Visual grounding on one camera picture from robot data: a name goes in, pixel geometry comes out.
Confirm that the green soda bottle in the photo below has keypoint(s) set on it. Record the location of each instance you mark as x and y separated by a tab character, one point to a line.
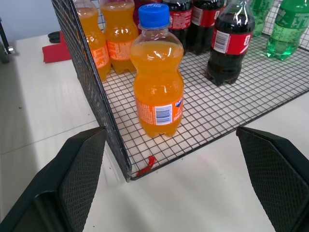
259	17
287	31

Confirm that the black stand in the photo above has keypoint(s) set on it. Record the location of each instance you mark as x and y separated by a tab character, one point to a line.
4	46

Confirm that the red tie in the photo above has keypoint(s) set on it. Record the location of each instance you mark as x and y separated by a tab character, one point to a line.
147	165

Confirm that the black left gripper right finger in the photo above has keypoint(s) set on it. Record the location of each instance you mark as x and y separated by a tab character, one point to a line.
277	178

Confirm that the cola bottle red label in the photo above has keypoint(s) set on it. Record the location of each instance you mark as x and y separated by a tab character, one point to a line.
179	19
229	48
202	24

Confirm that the orange soda bottle blue cap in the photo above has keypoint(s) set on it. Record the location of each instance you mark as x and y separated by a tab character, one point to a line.
158	79

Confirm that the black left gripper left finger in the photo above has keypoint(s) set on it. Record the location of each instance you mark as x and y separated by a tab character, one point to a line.
72	178

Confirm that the red cloth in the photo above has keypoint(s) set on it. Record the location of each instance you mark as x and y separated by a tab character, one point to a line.
56	52

